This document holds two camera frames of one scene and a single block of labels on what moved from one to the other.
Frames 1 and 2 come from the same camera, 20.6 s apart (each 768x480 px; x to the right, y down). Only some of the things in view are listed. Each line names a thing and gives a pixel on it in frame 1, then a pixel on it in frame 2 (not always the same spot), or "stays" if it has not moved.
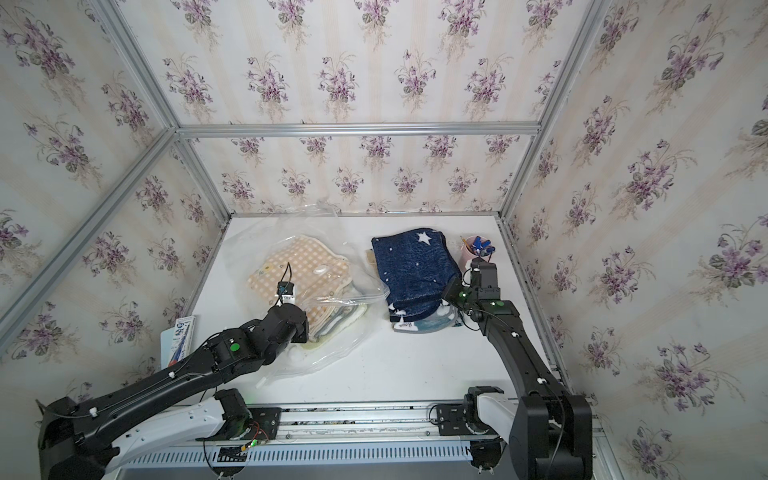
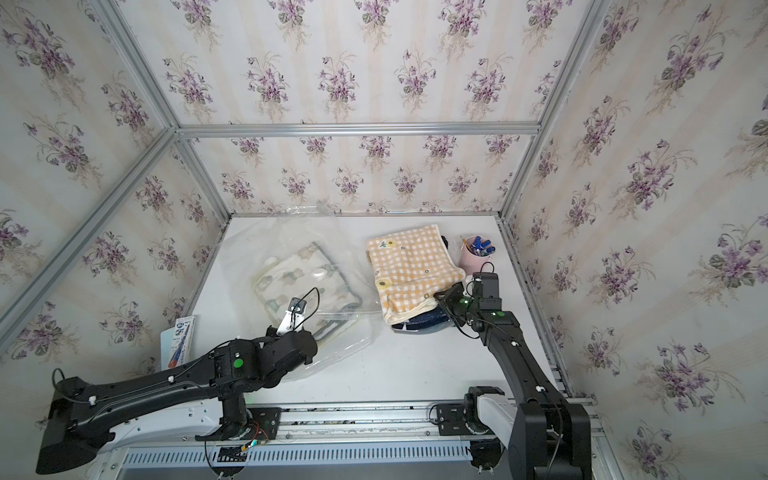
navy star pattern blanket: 416,269 -> 436,318
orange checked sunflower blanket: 322,281 -> 411,266
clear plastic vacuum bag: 312,255 stays
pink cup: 474,249 stays
